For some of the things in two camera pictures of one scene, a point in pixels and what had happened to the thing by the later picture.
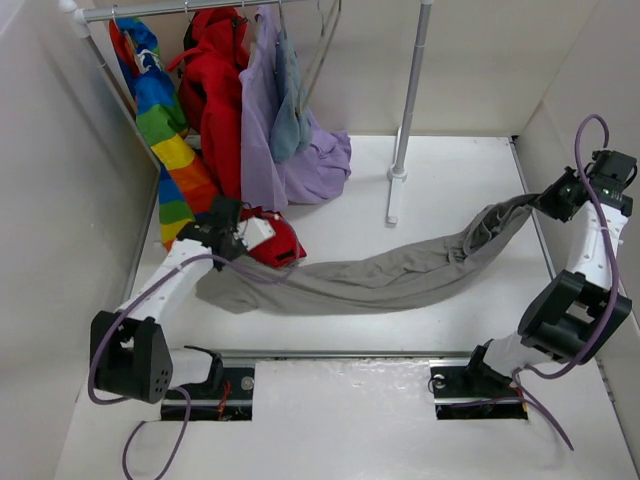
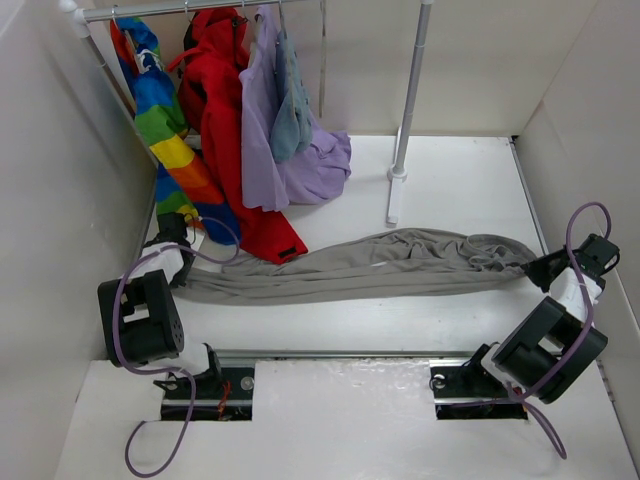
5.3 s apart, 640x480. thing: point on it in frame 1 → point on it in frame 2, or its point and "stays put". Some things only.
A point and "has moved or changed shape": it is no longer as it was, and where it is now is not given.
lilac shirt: x=268 y=183 stays put
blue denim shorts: x=291 y=128 stays put
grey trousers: x=487 y=238 has moved or changed shape
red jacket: x=211 y=64 stays put
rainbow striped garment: x=185 y=189 stays put
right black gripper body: x=554 y=199 → x=539 y=267
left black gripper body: x=237 y=248 → x=180 y=279
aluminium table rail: x=317 y=354 stays put
